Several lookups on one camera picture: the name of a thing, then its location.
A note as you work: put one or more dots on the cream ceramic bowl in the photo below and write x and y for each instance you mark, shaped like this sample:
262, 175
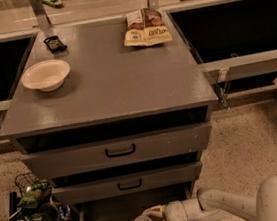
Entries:
45, 76

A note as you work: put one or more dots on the grey top drawer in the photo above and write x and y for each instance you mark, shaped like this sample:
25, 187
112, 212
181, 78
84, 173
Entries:
79, 159

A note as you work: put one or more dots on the grey drawer cabinet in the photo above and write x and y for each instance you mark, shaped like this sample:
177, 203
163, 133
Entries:
111, 91

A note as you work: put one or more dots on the soda can in basket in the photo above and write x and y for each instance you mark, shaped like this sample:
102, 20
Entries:
65, 213

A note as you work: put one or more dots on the grey middle drawer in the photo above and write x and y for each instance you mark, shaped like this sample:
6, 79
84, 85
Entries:
129, 183

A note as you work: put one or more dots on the grey open bottom drawer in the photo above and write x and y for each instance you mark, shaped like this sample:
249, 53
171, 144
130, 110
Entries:
128, 207

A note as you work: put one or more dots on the green tool left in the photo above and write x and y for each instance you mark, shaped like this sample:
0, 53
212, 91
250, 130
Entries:
53, 3

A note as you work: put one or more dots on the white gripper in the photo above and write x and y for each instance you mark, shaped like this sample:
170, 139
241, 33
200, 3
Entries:
174, 213

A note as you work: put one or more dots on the green chip bag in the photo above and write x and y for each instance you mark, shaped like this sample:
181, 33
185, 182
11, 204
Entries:
38, 194

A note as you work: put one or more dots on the small black snack packet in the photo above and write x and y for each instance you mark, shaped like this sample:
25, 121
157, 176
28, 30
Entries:
54, 44

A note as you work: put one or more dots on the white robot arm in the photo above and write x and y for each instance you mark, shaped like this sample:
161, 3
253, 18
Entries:
208, 204

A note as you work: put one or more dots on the brown and yellow snack bag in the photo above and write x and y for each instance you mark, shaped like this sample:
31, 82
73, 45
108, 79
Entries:
145, 27

